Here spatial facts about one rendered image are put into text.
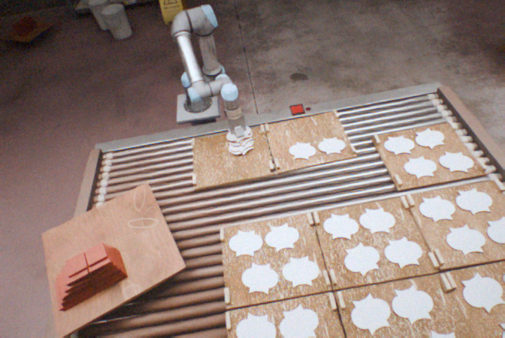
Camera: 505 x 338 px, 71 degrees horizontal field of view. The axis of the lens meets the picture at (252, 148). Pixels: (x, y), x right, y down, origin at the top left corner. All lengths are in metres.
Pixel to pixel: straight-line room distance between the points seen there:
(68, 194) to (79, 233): 1.76
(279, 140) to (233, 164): 0.29
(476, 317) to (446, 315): 0.10
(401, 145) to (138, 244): 1.32
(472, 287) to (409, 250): 0.23
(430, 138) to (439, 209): 0.42
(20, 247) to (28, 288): 0.40
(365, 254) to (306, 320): 0.35
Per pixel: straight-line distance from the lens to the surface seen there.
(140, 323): 1.61
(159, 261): 1.53
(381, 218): 1.65
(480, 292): 1.61
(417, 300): 1.53
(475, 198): 1.83
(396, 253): 1.59
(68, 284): 1.48
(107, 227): 1.72
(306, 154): 1.85
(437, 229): 1.70
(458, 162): 1.94
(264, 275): 1.51
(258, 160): 1.85
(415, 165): 1.86
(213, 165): 1.88
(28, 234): 3.45
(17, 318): 3.10
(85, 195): 2.02
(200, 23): 1.94
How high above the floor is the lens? 2.33
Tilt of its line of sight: 47 degrees down
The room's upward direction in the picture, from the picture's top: 10 degrees counter-clockwise
